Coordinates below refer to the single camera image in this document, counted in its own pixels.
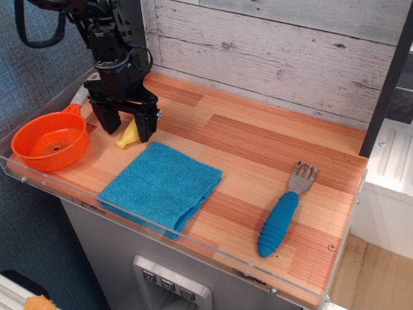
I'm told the dark grey post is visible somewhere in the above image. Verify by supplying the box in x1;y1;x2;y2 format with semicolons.
359;1;412;158
123;0;153;72

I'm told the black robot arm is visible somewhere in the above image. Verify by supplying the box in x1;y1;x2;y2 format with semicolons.
15;1;161;143

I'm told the black cable loop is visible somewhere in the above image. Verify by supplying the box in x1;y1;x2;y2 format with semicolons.
13;0;152;72

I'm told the yellow toy banana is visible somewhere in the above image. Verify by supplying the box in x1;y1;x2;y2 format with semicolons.
116;119;140;149

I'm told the fork with blue handle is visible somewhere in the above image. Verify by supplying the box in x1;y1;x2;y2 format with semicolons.
257;161;319;258

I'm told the orange pot with grey handle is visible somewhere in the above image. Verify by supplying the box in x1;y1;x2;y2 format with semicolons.
11;85;96;172

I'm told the grey toy fridge cabinet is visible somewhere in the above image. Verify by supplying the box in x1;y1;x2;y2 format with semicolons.
62;200;298;309

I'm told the clear acrylic table guard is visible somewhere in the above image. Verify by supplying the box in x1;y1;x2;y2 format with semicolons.
1;73;367;309

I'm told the folded blue cloth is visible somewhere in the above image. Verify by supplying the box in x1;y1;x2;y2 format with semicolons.
98;142;223;240

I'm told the dark grey left post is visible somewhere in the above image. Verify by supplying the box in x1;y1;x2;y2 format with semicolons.
123;0;153;72

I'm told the silver dispenser panel with buttons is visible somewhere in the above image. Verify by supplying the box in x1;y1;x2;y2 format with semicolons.
133;255;213;309

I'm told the dark grey right post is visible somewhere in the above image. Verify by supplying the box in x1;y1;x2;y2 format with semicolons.
359;1;412;158

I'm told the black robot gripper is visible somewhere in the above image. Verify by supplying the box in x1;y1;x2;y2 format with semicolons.
84;65;162;143

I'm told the white cabinet at right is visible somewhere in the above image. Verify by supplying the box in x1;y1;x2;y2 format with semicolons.
350;119;412;258

